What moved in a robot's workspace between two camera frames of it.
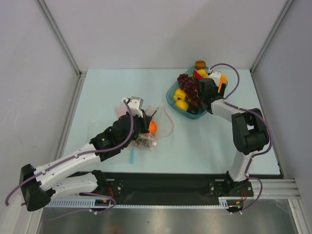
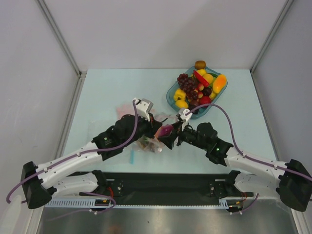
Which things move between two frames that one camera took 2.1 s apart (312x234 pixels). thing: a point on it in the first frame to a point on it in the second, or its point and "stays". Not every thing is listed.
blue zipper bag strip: x=132 y=156 stays
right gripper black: x=203 y=95 to x=177 y=136
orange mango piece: x=223 y=80 stays
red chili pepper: x=197 y=75 stays
